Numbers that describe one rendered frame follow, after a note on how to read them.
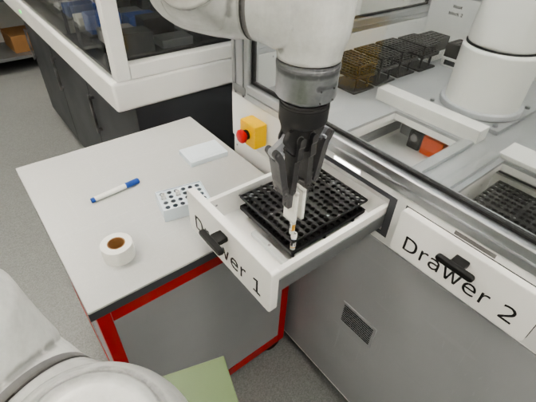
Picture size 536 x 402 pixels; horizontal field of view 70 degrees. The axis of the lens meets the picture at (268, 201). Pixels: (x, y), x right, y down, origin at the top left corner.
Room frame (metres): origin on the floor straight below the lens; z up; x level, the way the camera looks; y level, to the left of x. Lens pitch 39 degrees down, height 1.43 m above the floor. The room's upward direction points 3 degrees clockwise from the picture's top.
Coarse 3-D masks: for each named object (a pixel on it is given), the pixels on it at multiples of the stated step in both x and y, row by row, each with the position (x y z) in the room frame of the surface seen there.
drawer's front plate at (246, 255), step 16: (192, 192) 0.63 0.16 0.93; (192, 208) 0.62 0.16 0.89; (208, 208) 0.58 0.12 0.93; (192, 224) 0.63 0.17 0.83; (208, 224) 0.57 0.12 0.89; (224, 224) 0.53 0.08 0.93; (240, 240) 0.49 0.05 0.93; (224, 256) 0.53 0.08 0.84; (240, 256) 0.49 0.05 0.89; (256, 256) 0.46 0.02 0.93; (256, 272) 0.45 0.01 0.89; (272, 272) 0.42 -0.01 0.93; (272, 288) 0.42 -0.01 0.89; (272, 304) 0.42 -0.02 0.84
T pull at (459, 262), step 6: (438, 258) 0.49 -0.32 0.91; (444, 258) 0.49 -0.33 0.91; (456, 258) 0.49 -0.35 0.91; (462, 258) 0.49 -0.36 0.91; (444, 264) 0.48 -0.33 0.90; (450, 264) 0.48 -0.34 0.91; (456, 264) 0.48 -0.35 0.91; (462, 264) 0.48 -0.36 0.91; (468, 264) 0.48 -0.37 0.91; (456, 270) 0.46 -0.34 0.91; (462, 270) 0.46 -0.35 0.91; (462, 276) 0.46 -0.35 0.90; (468, 276) 0.45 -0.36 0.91; (474, 276) 0.45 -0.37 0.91
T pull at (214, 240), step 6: (204, 234) 0.52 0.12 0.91; (216, 234) 0.52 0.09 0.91; (222, 234) 0.52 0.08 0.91; (204, 240) 0.52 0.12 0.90; (210, 240) 0.51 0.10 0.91; (216, 240) 0.51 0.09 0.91; (222, 240) 0.51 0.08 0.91; (210, 246) 0.50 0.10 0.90; (216, 246) 0.49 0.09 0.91; (216, 252) 0.48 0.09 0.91; (222, 252) 0.48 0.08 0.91
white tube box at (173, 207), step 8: (184, 184) 0.82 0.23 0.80; (192, 184) 0.83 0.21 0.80; (200, 184) 0.83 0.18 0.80; (160, 192) 0.79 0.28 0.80; (168, 192) 0.79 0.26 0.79; (184, 192) 0.80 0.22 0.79; (200, 192) 0.80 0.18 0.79; (160, 200) 0.75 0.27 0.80; (168, 200) 0.75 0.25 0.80; (176, 200) 0.76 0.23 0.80; (184, 200) 0.76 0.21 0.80; (160, 208) 0.74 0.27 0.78; (168, 208) 0.72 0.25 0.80; (176, 208) 0.73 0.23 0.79; (184, 208) 0.74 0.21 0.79; (168, 216) 0.71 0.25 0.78; (176, 216) 0.72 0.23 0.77; (184, 216) 0.73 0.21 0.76
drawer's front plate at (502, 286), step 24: (408, 216) 0.59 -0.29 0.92; (408, 240) 0.58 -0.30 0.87; (432, 240) 0.54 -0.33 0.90; (456, 240) 0.52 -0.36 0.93; (432, 264) 0.53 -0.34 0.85; (480, 264) 0.47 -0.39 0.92; (456, 288) 0.48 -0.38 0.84; (480, 288) 0.46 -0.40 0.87; (504, 288) 0.43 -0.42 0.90; (528, 288) 0.41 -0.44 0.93; (480, 312) 0.44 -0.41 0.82; (504, 312) 0.42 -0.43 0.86; (528, 312) 0.40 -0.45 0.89
